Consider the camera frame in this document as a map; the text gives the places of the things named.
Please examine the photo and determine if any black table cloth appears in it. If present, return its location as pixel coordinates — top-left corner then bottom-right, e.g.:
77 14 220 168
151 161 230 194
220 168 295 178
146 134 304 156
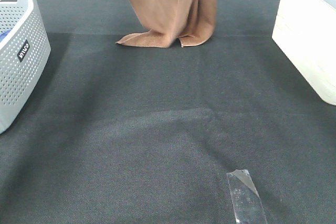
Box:
1 0 335 223

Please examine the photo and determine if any brown towel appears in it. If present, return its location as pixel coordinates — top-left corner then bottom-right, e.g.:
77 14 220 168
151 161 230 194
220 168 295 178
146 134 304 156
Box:
117 0 217 48

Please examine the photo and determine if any grey perforated laundry basket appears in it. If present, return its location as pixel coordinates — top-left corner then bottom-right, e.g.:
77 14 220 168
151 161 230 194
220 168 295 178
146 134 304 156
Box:
1 0 51 132

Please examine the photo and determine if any white plastic basket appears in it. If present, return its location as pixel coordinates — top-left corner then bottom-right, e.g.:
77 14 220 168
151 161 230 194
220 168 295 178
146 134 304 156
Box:
272 0 335 105

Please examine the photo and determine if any clear adhesive tape strip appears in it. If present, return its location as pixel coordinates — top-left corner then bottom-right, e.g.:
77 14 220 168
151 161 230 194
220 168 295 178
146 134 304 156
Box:
226 169 268 224

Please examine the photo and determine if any blue cloth in basket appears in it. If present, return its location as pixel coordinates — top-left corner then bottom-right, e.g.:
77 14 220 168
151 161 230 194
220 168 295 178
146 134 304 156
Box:
0 29 12 43

